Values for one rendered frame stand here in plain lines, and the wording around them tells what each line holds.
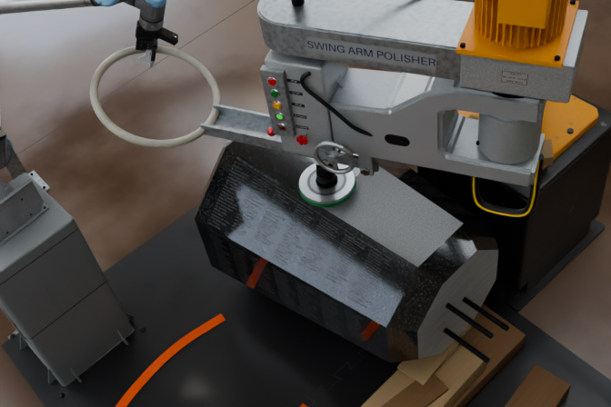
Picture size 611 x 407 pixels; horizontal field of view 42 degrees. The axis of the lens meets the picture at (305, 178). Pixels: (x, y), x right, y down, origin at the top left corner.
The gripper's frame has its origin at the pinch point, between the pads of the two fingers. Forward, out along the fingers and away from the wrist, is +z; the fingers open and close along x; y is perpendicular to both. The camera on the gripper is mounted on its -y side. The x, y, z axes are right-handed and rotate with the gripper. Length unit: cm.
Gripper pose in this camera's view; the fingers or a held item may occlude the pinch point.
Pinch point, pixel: (152, 58)
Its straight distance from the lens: 326.7
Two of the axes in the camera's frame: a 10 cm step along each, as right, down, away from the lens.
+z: -2.4, 5.5, 8.0
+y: -9.6, -0.2, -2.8
